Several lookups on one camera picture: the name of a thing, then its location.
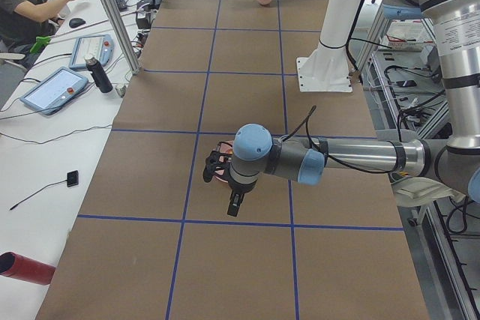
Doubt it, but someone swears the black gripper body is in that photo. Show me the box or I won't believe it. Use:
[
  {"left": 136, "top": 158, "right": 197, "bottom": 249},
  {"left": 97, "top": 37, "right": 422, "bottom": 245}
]
[{"left": 228, "top": 181, "right": 248, "bottom": 200}]

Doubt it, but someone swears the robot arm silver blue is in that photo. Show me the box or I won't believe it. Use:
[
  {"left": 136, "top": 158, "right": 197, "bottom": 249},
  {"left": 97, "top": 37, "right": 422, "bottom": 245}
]
[{"left": 220, "top": 0, "right": 479, "bottom": 216}]

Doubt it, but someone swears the pink plate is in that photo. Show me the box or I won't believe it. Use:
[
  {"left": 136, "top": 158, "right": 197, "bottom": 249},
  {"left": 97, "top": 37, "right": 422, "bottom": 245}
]
[{"left": 213, "top": 140, "right": 233, "bottom": 184}]

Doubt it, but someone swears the brown paper table cover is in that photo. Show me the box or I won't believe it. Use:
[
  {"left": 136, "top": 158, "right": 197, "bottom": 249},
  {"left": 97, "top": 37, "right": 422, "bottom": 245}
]
[{"left": 37, "top": 0, "right": 428, "bottom": 319}]

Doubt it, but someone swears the small black square device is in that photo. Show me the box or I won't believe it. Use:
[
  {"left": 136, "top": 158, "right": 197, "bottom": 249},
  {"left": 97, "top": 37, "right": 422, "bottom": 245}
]
[{"left": 66, "top": 170, "right": 80, "bottom": 187}]

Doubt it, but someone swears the black water bottle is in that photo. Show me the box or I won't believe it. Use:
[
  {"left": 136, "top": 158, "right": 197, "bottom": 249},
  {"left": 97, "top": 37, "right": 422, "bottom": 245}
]
[{"left": 84, "top": 54, "right": 113, "bottom": 93}]

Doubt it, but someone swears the far blue teach pendant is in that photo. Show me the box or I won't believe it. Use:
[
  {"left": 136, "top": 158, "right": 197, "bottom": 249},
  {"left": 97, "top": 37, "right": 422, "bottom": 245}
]
[{"left": 68, "top": 34, "right": 114, "bottom": 70}]

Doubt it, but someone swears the blue teach pendant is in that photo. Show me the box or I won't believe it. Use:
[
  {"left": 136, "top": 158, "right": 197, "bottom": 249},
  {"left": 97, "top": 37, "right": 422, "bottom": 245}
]
[
  {"left": 68, "top": 34, "right": 114, "bottom": 70},
  {"left": 20, "top": 67, "right": 88, "bottom": 115}
]

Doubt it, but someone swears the black computer mouse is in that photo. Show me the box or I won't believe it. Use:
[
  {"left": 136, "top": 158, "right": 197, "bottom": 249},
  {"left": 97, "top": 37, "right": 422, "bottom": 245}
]
[{"left": 68, "top": 17, "right": 86, "bottom": 28}]

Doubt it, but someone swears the near blue teach pendant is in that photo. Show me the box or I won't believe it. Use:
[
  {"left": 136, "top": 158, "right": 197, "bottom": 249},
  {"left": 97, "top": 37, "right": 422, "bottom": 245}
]
[{"left": 20, "top": 67, "right": 88, "bottom": 115}]

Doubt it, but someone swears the red cylinder bottle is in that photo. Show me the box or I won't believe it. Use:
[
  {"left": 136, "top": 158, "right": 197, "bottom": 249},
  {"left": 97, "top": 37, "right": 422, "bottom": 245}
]
[{"left": 1, "top": 252, "right": 56, "bottom": 286}]

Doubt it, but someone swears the seated person dark shirt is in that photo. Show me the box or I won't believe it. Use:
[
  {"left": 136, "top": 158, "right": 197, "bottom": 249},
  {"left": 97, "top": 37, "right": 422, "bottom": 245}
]
[{"left": 1, "top": 0, "right": 75, "bottom": 69}]

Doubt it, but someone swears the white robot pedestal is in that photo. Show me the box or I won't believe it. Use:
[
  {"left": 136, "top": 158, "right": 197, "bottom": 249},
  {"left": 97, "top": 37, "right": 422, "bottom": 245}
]
[{"left": 296, "top": 0, "right": 364, "bottom": 93}]

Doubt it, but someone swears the aluminium frame post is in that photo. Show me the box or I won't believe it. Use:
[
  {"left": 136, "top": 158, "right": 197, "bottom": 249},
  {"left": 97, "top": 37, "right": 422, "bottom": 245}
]
[{"left": 100, "top": 0, "right": 140, "bottom": 75}]

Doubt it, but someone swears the green handled grabber stick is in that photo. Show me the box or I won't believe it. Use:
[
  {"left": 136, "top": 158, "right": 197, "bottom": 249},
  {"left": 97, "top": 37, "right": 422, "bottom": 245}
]
[{"left": 29, "top": 19, "right": 109, "bottom": 53}]

